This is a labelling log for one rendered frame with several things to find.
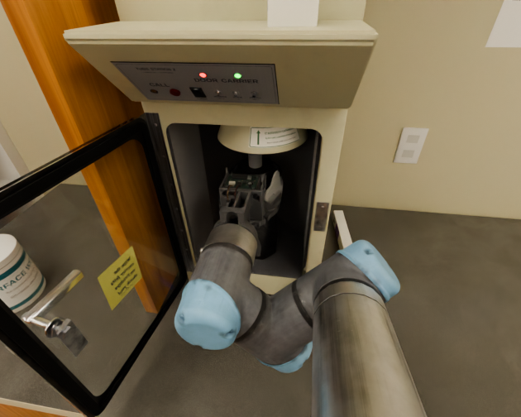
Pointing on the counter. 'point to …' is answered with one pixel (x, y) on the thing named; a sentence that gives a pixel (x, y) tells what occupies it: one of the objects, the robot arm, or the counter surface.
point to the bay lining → (208, 165)
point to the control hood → (240, 54)
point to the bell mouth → (261, 138)
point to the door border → (15, 313)
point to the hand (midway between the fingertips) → (255, 181)
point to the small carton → (292, 13)
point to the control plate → (188, 75)
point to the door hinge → (169, 185)
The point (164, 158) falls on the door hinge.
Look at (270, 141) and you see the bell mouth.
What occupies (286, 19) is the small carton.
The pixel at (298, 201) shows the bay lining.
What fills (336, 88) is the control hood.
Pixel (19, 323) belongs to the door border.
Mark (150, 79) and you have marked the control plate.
